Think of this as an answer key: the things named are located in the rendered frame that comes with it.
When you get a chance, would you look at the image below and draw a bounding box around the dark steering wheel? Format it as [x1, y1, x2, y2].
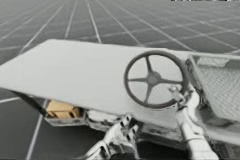
[123, 49, 191, 110]

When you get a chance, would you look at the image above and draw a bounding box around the grey cart with brown box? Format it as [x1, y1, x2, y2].
[0, 38, 240, 149]

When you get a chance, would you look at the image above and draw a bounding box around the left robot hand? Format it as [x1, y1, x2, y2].
[109, 113, 140, 138]

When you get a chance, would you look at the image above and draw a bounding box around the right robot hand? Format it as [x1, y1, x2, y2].
[167, 84, 195, 111]

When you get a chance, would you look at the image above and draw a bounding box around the grey mesh tray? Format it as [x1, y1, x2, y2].
[186, 52, 240, 125]

